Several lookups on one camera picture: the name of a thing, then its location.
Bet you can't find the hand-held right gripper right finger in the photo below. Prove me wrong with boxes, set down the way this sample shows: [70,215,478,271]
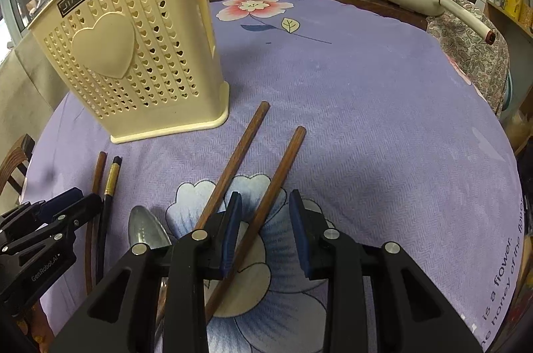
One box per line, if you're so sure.
[288,188,486,353]

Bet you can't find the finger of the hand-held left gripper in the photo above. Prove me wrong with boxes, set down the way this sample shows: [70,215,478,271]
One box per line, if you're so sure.
[39,187,86,214]
[17,192,103,254]

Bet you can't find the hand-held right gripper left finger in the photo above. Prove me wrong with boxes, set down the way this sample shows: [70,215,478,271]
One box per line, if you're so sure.
[50,190,244,353]

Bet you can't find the brown wooden chopstick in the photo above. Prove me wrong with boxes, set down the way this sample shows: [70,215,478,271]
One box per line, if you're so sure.
[194,101,271,233]
[205,126,307,322]
[84,151,108,293]

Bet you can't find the black chopstick gold band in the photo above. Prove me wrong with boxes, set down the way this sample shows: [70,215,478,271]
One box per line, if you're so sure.
[95,156,123,283]

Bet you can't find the stainless steel spoon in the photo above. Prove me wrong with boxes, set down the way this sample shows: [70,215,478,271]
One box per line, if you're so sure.
[128,205,172,341]

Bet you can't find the cream perforated utensil holder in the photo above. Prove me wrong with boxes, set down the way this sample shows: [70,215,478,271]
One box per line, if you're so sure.
[27,0,231,145]

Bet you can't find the dark wooden chair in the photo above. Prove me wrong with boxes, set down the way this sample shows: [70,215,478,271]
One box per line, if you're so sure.
[0,134,36,195]

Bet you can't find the purple floral tablecloth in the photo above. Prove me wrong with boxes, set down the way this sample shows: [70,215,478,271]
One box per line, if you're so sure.
[21,0,523,353]

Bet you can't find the paisley chair cover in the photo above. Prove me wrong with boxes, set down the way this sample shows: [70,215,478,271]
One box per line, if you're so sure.
[427,0,511,116]

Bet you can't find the wooden shelf unit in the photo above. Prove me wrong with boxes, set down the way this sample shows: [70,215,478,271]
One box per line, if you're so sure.
[485,0,533,37]

